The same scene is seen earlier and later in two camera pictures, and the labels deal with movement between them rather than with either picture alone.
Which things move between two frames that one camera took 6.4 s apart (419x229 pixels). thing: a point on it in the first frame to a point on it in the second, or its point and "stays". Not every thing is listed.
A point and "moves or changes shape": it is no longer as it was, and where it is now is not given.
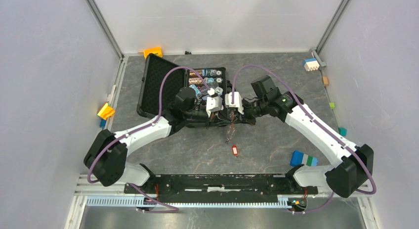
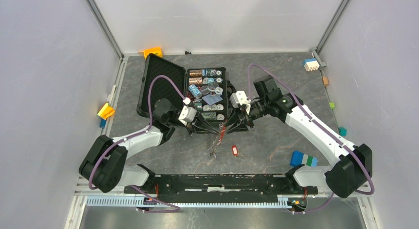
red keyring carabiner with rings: x=231 y=129 moves or changes shape
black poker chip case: x=210 y=80 stays
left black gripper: x=219 y=118 to x=199 y=126
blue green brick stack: x=298 y=158 stays
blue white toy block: x=311 y=64 stays
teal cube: x=342 y=131 stays
